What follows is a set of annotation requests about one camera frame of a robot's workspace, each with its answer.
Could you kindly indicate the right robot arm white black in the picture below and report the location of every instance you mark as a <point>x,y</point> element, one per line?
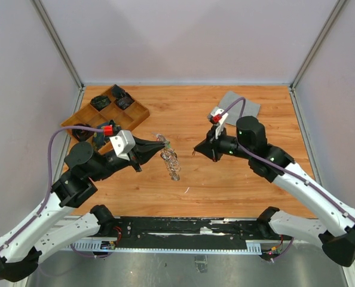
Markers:
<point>333,230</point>

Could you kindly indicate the black rolled belt fabric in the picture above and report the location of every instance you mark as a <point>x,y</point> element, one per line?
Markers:
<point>81,135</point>

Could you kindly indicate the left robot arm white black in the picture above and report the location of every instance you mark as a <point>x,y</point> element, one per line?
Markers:
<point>32,241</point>

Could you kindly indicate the blue patterned folded fabric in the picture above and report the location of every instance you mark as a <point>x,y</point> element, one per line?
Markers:
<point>98,139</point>

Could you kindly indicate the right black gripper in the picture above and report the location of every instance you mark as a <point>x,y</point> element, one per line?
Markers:
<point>210,147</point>

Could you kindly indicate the dark rolled fabric back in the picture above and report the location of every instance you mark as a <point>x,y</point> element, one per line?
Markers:
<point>118,92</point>

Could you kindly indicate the grey slotted cable duct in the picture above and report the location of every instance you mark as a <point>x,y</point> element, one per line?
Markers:
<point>86,245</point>

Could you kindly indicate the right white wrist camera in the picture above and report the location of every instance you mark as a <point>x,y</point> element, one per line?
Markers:
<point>218,118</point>

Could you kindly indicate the dark green rolled fabric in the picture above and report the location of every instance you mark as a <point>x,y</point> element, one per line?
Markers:
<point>100,102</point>

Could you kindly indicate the metal disc keyring holder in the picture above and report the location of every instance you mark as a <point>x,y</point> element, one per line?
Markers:
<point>170,158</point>

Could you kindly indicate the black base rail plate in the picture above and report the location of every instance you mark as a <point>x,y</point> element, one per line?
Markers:
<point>186,233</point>

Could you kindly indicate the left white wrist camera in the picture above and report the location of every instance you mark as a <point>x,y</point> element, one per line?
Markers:
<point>122,144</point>

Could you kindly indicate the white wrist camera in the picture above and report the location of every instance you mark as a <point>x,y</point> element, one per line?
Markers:
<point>218,118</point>
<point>122,144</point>

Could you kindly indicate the wooden compartment tray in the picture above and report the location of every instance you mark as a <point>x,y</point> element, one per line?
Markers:
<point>127,119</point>

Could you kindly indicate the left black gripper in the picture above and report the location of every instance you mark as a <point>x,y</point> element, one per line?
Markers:
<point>143,150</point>

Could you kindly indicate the dark rolled fabric right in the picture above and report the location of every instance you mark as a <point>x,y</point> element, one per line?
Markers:
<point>124,102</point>

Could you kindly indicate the grey cloth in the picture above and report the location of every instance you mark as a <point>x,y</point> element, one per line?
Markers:
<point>250,108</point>

